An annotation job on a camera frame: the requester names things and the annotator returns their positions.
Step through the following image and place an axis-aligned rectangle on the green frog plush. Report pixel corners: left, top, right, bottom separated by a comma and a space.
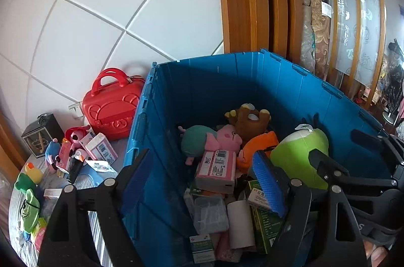
14, 173, 37, 195

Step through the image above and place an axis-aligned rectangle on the orange plush toy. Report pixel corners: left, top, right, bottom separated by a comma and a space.
236, 131, 279, 174

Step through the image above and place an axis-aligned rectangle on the long white orange box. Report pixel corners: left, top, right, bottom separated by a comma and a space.
44, 188, 62, 199

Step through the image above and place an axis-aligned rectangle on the brown teddy bear plush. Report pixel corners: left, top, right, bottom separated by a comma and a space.
225, 104, 271, 145

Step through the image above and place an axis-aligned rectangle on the pink wet wipes pack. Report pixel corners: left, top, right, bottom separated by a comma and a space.
32, 227, 46, 252

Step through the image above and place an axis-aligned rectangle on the rolled patterned carpet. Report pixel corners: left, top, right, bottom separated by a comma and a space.
300, 0, 333, 80

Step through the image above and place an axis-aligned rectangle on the white duck plush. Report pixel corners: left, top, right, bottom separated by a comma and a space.
73, 149, 88, 162

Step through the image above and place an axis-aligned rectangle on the green medicine box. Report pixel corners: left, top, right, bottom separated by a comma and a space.
247, 180, 283, 254

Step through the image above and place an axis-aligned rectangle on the clear plastic box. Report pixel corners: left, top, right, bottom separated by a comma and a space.
193, 196, 229, 235

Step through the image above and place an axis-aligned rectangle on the red plastic toy suitcase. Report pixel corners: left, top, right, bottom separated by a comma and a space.
82, 68, 145, 141

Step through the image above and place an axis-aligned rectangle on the black gift bag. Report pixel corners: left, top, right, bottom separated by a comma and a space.
21, 113, 64, 158

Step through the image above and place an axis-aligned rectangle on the blue striped bed sheet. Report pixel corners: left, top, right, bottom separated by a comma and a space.
8, 137, 130, 267

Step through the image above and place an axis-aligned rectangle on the white pink medicine box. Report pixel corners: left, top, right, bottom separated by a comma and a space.
194, 149, 236, 195

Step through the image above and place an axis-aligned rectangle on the blue elephant plush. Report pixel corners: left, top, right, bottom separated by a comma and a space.
44, 138, 61, 173

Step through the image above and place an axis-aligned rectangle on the small green white box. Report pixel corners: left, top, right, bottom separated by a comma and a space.
190, 234, 216, 264

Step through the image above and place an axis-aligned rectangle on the red hat pink plush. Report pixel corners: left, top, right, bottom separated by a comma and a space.
64, 125, 91, 147

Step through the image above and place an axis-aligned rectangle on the blue folding storage crate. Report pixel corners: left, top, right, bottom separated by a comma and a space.
121, 49, 394, 267

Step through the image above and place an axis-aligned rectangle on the white wall switch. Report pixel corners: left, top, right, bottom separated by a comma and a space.
68, 102, 84, 119

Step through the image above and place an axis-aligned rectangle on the blue plastic fan paddle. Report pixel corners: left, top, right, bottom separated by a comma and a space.
79, 165, 109, 187

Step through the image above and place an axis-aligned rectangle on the white blue wipes pack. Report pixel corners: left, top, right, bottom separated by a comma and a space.
85, 160, 117, 174

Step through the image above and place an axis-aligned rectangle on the pink pig plush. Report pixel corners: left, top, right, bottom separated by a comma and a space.
178, 125, 242, 166

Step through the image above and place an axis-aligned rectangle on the white tall box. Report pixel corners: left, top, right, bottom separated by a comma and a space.
79, 132, 94, 149

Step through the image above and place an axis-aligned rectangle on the person right hand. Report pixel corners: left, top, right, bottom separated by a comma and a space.
363, 240, 388, 267

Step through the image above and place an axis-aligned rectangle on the white paper roll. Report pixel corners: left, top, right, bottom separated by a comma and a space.
227, 200, 255, 249

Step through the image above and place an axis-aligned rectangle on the yellow duck plush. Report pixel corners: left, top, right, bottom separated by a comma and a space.
25, 162, 43, 185

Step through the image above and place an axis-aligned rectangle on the lime green plush toy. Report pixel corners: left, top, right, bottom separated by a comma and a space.
270, 124, 329, 190

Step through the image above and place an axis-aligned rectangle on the pink tissue pack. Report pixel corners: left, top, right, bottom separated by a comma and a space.
85, 133, 118, 165

